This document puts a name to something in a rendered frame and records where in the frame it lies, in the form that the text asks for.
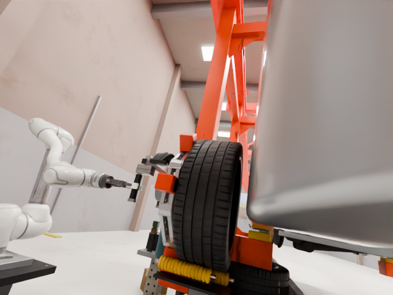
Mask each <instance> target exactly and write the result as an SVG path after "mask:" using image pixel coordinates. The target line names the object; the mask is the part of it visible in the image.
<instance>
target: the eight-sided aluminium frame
mask: <svg viewBox="0 0 393 295"><path fill-rule="evenodd" d="M188 153H189V152H185V151H179V153H178V154H177V155H176V156H175V157H174V158H173V159H171V162H170V164H169V166H168V172H167V174H172V175H174V172H175V177H177V178H179V179H180V174H181V170H182V167H183V165H184V162H185V160H186V157H187V155H188ZM168 196H169V193H164V192H162V195H161V200H160V202H159V206H158V215H159V218H160V226H161V234H162V239H163V240H162V242H163V245H164V246H168V247H171V248H174V242H173V212H174V202H175V194H170V199H169V202H167V200H168Z"/></svg>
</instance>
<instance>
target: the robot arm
mask: <svg viewBox="0 0 393 295"><path fill-rule="evenodd" d="M28 126H29V129H30V131H31V133H32V134H34V136H35V137H37V138H38V139H39V140H40V141H42V142H43V143H45V149H46V152H45V155H44V158H43V161H42V164H41V166H40V170H39V173H38V175H37V178H36V181H35V184H34V187H33V190H32V193H31V195H30V198H29V202H28V204H25V205H24V206H22V208H21V209H20V207H18V206H17V205H16V204H0V259H10V258H13V254H10V253H7V252H6V249H7V246H8V243H9V241H12V240H15V239H16V240H20V239H30V238H35V237H38V236H41V235H43V234H45V233H46V232H47V231H48V230H49V229H50V228H51V225H52V222H53V221H52V217H51V215H50V208H49V206H48V205H46V204H47V200H48V198H49V195H50V191H51V188H52V187H58V188H73V187H83V188H93V187H94V188H102V189H103V188H111V187H112V186H114V187H123V188H129V189H132V188H133V189H138V186H139V183H132V182H126V181H123V180H116V179H114V177H113V176H111V175H108V174H106V173H101V172H97V171H95V170H91V169H78V168H76V167H75V166H73V165H71V164H69V163H67V162H61V161H60V159H61V156H62V154H63V153H64V152H66V150H67V149H69V148H71V147H72V146H73V145H74V138H73V136H72V135H71V134H70V133H69V132H67V131H66V130H64V129H63V128H61V127H59V126H56V125H54V124H51V123H49V122H47V121H45V120H44V119H41V118H33V119H31V120H30V121H29V123H28Z"/></svg>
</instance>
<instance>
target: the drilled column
mask: <svg viewBox="0 0 393 295"><path fill-rule="evenodd" d="M159 271H161V270H160V269H159V268H158V263H156V262H155V259H151V262H150V267H149V271H148V275H147V279H146V284H145V287H144V292H143V295H160V294H161V289H162V286H161V285H159V284H158V278H155V277H153V275H154V274H155V273H157V272H159Z"/></svg>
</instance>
